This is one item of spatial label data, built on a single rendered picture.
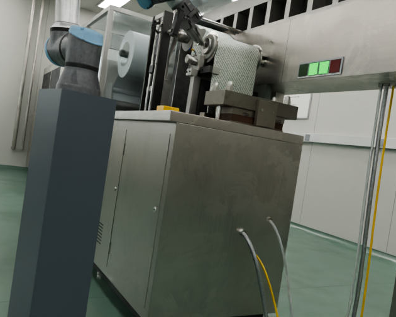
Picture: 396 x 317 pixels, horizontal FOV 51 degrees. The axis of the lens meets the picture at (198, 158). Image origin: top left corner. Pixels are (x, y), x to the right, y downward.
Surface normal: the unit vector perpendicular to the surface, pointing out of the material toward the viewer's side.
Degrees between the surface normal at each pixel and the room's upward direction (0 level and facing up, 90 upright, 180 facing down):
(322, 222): 90
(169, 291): 90
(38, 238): 90
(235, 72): 90
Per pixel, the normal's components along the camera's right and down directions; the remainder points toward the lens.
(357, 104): -0.86, -0.12
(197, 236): 0.48, 0.10
